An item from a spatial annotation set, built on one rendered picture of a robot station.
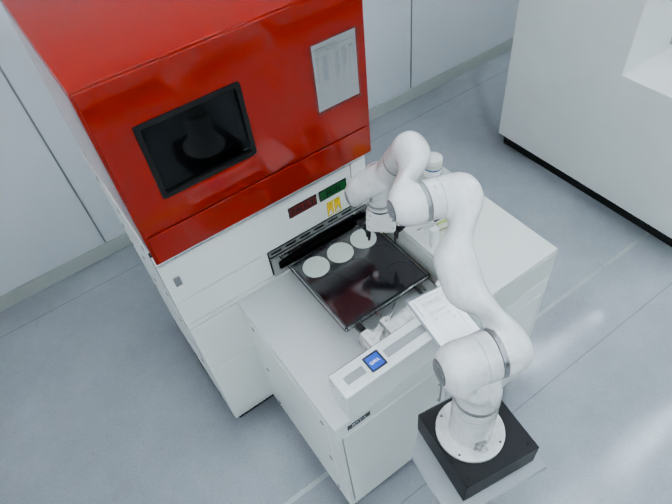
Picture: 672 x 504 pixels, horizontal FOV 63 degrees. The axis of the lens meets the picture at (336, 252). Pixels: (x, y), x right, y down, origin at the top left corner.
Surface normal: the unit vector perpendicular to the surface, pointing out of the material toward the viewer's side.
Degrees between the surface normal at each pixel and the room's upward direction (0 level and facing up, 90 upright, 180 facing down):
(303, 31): 90
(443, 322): 0
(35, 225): 90
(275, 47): 90
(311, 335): 0
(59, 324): 0
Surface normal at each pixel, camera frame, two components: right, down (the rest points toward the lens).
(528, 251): -0.09, -0.66
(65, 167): 0.58, 0.58
